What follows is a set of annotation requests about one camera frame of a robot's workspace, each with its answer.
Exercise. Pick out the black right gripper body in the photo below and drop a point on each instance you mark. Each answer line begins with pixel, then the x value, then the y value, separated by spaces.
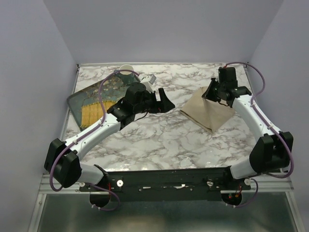
pixel 222 88

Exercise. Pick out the black metal base rail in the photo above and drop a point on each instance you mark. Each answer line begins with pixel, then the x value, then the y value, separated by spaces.
pixel 211 184

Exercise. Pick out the green floral tray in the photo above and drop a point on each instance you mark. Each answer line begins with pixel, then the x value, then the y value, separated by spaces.
pixel 113 89

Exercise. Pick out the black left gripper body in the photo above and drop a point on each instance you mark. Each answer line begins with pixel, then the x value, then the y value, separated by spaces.
pixel 146 106

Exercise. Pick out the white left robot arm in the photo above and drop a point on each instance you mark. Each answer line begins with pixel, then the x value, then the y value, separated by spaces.
pixel 63 158

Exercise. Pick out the green ceramic mug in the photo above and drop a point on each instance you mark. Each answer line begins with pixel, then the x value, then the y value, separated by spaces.
pixel 125 74

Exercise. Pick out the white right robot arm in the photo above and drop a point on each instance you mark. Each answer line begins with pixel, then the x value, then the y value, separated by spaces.
pixel 273 148

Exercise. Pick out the beige cloth napkin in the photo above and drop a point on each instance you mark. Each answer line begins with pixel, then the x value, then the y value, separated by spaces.
pixel 207 114

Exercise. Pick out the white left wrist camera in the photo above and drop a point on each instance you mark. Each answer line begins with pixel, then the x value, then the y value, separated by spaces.
pixel 148 81

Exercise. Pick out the yellow bamboo mat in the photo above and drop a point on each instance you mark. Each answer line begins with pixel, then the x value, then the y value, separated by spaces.
pixel 91 113

